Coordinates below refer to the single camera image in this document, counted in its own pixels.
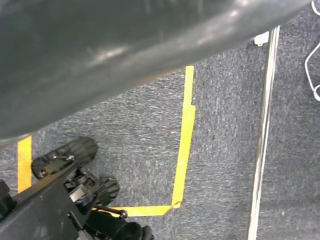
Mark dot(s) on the white power strip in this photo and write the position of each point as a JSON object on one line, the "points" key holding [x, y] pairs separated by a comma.
{"points": [[261, 38]]}

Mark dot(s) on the yellow floor tape outline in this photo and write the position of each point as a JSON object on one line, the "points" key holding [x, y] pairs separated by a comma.
{"points": [[186, 132]]}

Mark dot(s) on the steel workbench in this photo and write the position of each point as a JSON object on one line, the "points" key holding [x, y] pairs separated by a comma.
{"points": [[263, 132]]}

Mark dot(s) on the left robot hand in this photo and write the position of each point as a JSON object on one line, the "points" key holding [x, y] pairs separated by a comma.
{"points": [[100, 49]]}

